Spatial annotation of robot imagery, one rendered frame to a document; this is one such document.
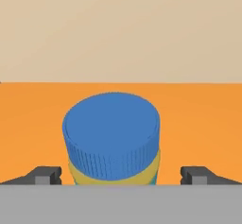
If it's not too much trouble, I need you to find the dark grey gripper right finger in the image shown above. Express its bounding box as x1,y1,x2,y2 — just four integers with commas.
180,165,242,186

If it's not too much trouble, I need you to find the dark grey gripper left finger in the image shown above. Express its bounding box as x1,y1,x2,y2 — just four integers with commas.
0,165,62,186

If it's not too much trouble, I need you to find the yellow jar with blue lid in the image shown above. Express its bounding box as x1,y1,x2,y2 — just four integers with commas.
61,92,162,186

